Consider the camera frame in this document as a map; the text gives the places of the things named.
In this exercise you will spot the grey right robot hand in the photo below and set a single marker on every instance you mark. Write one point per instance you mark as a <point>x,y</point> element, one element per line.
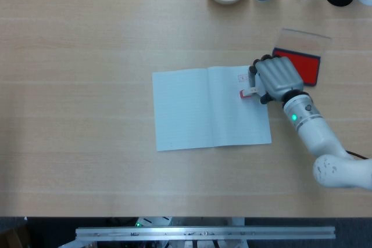
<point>279,75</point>

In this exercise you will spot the small red white stamp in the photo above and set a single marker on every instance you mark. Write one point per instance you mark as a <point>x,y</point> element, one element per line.
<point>246,93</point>

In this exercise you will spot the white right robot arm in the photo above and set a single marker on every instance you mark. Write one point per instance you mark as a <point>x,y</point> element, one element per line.
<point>315,130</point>

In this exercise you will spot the open lined notebook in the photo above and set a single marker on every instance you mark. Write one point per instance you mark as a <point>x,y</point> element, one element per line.
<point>186,108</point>

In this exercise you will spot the red ink pad clear lid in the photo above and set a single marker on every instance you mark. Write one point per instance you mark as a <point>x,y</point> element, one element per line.
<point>309,66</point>

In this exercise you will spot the aluminium profile rail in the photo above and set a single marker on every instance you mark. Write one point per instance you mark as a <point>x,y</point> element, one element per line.
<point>203,232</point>

